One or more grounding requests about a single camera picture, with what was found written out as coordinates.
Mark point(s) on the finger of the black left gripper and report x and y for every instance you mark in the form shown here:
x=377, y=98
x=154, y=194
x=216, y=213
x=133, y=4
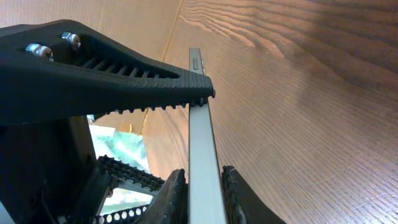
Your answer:
x=63, y=68

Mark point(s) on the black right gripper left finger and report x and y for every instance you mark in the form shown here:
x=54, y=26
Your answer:
x=170, y=205

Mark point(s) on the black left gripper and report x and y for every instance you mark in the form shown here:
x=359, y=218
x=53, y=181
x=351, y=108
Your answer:
x=46, y=166

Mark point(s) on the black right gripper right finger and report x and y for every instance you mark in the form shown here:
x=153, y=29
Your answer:
x=243, y=206

